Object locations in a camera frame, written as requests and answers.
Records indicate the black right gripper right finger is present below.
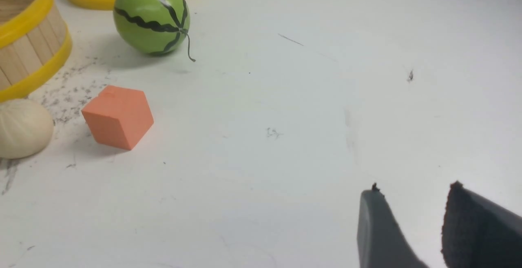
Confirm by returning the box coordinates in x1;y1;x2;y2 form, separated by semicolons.
441;181;522;268

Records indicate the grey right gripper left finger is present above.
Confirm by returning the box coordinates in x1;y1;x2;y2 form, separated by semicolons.
357;183;427;268

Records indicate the cream bun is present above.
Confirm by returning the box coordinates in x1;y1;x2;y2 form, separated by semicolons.
0;99;54;159

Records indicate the yellow-rimmed bamboo steamer tray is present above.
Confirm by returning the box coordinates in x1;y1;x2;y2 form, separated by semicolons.
0;0;72;102

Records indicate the orange foam cube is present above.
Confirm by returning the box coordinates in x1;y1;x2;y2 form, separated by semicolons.
81;85;154;151

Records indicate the green toy watermelon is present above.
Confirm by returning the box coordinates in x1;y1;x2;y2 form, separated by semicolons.
113;0;196;62

